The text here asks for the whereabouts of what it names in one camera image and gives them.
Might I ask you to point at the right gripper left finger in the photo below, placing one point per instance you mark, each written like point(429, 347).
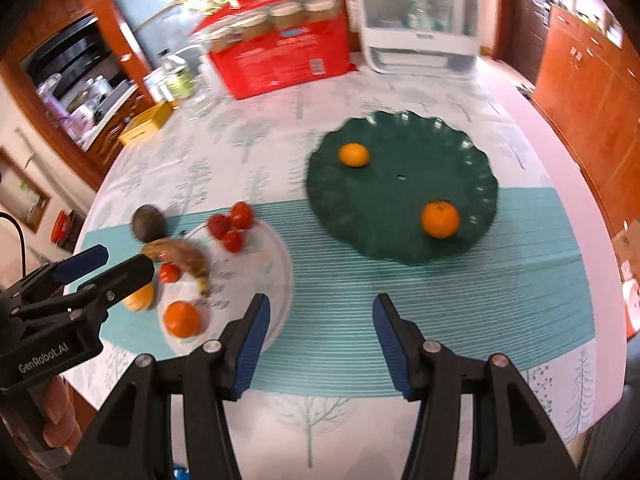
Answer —
point(130, 438)

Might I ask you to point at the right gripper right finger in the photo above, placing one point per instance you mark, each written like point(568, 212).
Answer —
point(512, 435)

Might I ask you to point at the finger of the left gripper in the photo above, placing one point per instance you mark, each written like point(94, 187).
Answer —
point(101, 291)
point(42, 283)

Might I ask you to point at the small tomato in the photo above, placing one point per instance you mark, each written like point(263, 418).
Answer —
point(169, 273)

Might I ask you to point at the dark avocado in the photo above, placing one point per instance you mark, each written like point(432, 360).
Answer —
point(148, 224)

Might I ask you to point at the overripe brown banana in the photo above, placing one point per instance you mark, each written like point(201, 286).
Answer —
point(185, 256)

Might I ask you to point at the large red lychee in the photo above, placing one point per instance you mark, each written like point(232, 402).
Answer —
point(218, 225)

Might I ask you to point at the medium red tomato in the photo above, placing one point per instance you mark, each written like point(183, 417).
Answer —
point(233, 241)

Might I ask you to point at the large red tomato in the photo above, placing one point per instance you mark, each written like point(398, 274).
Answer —
point(241, 216)

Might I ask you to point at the mandarin with stem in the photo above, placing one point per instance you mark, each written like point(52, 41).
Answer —
point(440, 219)

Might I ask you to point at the small orange kumquat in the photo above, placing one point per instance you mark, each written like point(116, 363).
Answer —
point(354, 155)

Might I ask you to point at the person left hand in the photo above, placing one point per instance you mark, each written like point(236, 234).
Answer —
point(61, 429)

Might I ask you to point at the yellow tin box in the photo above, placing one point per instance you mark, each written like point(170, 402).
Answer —
point(147, 123)

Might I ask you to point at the green label glass bottle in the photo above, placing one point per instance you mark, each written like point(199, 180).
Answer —
point(178, 76)

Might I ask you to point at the tree patterned tablecloth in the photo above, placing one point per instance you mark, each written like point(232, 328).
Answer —
point(541, 287)

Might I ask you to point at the dark green leaf plate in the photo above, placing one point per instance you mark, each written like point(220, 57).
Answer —
point(414, 161)

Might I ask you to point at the red cardboard box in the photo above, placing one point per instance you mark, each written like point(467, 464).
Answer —
point(258, 46)

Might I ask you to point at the wooden cabinet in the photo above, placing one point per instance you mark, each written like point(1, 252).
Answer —
point(587, 89)

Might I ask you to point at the white plastic storage container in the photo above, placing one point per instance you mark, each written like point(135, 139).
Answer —
point(437, 38)

